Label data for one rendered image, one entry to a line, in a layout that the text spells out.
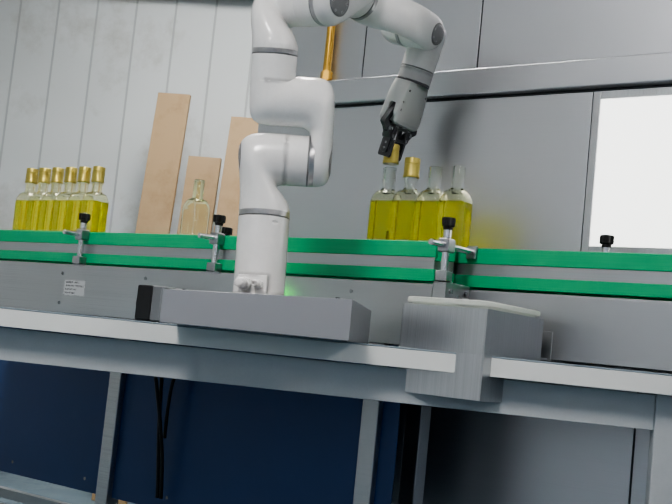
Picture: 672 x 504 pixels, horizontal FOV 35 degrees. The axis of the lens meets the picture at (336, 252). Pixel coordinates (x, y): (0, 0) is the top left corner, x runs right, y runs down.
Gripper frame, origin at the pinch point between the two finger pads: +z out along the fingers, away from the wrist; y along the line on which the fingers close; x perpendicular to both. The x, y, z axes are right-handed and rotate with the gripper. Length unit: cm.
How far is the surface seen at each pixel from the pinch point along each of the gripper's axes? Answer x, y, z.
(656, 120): 51, -12, -21
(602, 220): 47.1, -11.8, 1.4
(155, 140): -221, -140, 18
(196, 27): -250, -171, -40
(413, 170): 8.2, 1.4, 3.2
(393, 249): 17.6, 13.8, 20.1
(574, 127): 34.7, -11.5, -15.6
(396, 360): 41, 39, 37
